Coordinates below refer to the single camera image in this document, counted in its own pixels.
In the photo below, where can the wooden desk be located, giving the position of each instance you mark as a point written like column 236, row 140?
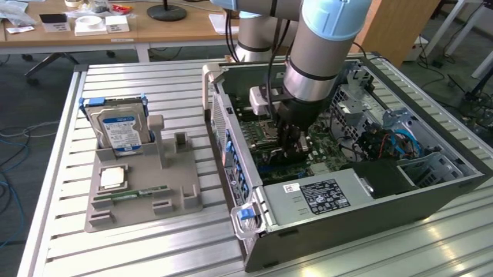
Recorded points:
column 173, row 31

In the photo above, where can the white tape roll on box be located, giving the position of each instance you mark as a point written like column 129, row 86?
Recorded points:
column 90, row 24

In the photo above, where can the small white floor box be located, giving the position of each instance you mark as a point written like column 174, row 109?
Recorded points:
column 417, row 49

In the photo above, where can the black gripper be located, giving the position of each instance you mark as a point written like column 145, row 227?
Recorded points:
column 298, row 115

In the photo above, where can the Nvidia graphics card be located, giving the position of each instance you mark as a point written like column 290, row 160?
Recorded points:
column 304, row 144

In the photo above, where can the green Dell motherboard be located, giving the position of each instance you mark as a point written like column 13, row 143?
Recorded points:
column 328, row 135

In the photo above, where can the blue case latch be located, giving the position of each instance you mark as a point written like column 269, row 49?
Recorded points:
column 245, row 215

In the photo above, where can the green RAM stick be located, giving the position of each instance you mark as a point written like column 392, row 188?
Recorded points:
column 127, row 194

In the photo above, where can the black lamp base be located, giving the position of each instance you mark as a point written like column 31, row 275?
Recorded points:
column 166, row 13

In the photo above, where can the plain white box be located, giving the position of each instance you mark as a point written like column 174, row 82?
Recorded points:
column 115, row 24

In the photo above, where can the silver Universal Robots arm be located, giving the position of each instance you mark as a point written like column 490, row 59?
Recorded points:
column 320, row 52

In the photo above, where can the wooden cabinet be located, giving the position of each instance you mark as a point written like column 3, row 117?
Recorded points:
column 397, row 29

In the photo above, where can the hard disk in blue caddy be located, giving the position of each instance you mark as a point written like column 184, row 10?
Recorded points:
column 118, row 130

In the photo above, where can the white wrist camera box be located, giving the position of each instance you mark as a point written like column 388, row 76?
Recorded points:
column 258, row 101

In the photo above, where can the grey parts rack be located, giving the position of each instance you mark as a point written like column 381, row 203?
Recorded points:
column 170, row 173

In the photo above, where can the white box with black top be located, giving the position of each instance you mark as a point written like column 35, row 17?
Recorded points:
column 55, row 23

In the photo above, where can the silver CPU chip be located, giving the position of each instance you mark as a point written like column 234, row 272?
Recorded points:
column 113, row 177

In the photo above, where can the metal CPU socket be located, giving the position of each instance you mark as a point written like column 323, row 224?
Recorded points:
column 269, row 127

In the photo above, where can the silver chipset heatsink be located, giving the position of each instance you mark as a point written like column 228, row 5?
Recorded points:
column 321, row 169

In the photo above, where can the black plastic air shroud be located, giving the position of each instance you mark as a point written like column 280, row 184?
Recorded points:
column 381, row 179

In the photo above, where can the perforated metal disk bay cage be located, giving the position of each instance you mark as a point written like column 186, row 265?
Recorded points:
column 355, row 109

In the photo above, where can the open Dell PC case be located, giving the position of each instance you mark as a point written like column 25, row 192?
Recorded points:
column 347, row 231

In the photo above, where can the white desk frame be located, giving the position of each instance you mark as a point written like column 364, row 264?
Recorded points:
column 468, row 26

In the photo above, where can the grey power supply unit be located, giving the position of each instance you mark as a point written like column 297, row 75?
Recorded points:
column 324, row 196

